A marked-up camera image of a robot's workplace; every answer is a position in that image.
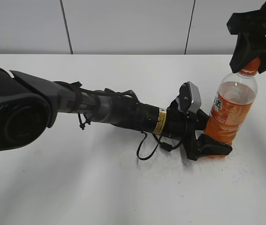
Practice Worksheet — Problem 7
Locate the orange bottle cap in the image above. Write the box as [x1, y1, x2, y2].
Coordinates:
[240, 57, 261, 75]

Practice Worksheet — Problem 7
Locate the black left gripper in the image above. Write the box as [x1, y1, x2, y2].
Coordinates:
[167, 106, 233, 161]

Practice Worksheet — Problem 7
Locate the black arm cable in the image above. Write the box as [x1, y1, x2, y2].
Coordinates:
[136, 132, 185, 161]

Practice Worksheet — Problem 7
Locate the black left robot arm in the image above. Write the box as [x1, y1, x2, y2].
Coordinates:
[0, 68, 232, 161]

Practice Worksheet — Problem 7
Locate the orange soda plastic bottle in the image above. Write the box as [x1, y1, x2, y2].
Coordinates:
[204, 69, 258, 158]

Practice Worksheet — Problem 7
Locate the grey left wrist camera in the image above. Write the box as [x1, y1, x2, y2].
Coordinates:
[175, 81, 201, 113]

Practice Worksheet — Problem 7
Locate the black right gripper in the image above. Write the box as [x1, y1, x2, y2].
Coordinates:
[227, 1, 266, 74]

